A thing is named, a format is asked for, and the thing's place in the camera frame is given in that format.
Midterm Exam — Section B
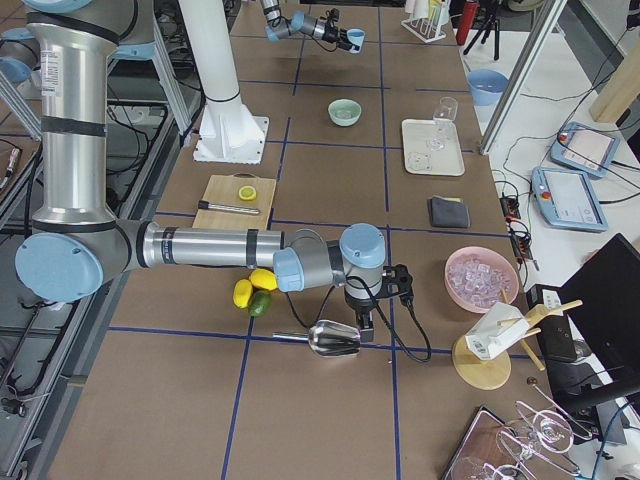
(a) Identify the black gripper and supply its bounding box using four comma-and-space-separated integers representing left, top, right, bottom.
344, 277, 382, 343
322, 22, 353, 50

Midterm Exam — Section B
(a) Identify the light blue cup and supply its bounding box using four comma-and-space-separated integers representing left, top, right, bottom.
346, 28, 365, 54

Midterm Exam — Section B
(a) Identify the metal ice scoop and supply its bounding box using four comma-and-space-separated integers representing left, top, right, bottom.
272, 319, 361, 357

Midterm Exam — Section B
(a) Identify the small green bowl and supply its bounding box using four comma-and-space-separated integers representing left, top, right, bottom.
328, 99, 362, 127

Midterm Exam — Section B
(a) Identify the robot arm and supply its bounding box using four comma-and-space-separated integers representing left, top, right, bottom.
15, 1, 391, 341
260, 0, 365, 54

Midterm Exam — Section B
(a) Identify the pink bowl of ice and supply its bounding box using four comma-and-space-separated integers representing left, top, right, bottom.
444, 246, 520, 313

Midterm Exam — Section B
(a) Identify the blue bowl with fork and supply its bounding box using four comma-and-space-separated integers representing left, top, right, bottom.
467, 69, 509, 106

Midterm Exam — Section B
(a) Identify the green avocado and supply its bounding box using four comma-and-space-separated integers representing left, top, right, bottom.
247, 290, 272, 318

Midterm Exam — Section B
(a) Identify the yellow lemon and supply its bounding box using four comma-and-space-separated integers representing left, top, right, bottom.
232, 279, 253, 309
249, 268, 278, 291

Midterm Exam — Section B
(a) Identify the wooden round stand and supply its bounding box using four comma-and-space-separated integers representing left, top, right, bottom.
452, 300, 583, 390

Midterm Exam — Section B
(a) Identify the white paper box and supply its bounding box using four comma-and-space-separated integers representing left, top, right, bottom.
464, 302, 530, 361

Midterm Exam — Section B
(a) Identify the clear wine glass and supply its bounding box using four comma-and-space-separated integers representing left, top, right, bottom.
427, 96, 459, 151

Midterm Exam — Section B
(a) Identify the grey folded cloth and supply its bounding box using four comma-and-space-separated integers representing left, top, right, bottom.
427, 196, 470, 228

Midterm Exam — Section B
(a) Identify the cream bear tray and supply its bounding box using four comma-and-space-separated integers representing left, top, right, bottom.
401, 119, 465, 177

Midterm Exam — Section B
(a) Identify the black tripod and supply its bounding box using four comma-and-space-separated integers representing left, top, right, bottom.
462, 0, 503, 61

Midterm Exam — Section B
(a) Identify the half lemon slice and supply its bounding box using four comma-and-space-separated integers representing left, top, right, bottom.
238, 185, 258, 201

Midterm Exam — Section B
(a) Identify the wooden cutting board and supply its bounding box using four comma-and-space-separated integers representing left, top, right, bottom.
192, 175, 276, 230

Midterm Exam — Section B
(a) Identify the glass rack with glasses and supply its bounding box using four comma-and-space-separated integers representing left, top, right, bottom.
441, 377, 593, 479

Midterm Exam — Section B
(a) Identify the black monitor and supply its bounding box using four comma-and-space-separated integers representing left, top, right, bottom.
549, 233, 639, 413

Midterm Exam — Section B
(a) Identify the near blue teach pendant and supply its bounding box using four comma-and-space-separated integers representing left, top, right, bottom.
531, 167, 608, 233

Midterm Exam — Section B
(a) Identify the blue teach pendant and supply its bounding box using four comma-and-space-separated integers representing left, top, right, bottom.
531, 167, 608, 233
550, 121, 620, 178

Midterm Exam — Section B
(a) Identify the far blue teach pendant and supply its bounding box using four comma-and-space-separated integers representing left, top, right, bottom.
550, 121, 620, 178

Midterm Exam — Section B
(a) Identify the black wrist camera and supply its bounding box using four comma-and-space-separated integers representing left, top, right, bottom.
378, 264, 414, 308

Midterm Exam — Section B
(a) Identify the white wire cup rack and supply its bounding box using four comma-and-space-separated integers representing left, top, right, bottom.
401, 0, 450, 43

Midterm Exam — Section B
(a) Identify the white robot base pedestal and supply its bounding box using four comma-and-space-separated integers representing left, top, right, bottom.
179, 0, 269, 164

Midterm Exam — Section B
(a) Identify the aluminium frame post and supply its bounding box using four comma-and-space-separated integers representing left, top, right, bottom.
479, 0, 567, 155

